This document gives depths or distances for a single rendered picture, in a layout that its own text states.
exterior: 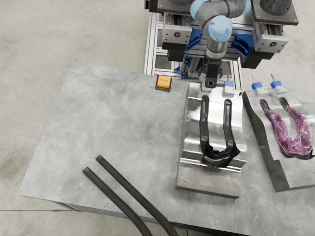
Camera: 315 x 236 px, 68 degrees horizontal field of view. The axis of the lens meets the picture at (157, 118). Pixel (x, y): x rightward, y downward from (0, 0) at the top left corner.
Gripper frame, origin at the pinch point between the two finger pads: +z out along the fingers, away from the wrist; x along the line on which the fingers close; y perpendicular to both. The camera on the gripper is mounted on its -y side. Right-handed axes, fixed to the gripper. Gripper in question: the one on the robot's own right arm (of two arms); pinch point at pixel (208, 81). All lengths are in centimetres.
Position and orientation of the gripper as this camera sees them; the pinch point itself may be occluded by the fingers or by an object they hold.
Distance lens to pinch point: 112.9
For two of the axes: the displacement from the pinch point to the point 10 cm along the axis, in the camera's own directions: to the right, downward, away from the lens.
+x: -9.8, -1.2, 1.3
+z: 0.8, 3.4, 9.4
